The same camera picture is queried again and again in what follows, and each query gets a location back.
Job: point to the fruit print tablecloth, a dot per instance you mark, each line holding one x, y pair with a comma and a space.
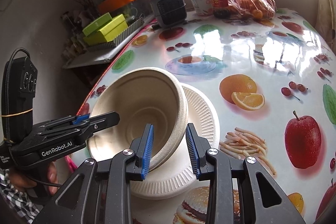
275, 78

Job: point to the white paper plate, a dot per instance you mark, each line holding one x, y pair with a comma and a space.
176, 176

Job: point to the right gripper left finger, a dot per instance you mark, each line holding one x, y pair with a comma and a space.
99, 191

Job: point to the upper green box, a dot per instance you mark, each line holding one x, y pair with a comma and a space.
97, 24

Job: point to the lime green box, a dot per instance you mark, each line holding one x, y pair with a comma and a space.
108, 32

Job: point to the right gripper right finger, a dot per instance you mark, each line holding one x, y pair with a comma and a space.
261, 199

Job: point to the beige paper bowl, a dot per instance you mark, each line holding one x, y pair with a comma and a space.
147, 95

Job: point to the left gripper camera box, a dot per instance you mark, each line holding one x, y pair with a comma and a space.
18, 91

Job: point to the grey portable heater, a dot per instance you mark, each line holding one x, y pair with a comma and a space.
169, 13

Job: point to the white paper cup container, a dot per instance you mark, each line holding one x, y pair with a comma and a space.
202, 7

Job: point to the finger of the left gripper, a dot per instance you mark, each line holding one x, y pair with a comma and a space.
101, 122
78, 119

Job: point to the grey side shelf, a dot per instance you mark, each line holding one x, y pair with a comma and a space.
104, 53

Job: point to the floral curtain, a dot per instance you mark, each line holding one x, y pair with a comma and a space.
325, 24

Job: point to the person left hand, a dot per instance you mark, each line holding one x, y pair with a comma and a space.
22, 182

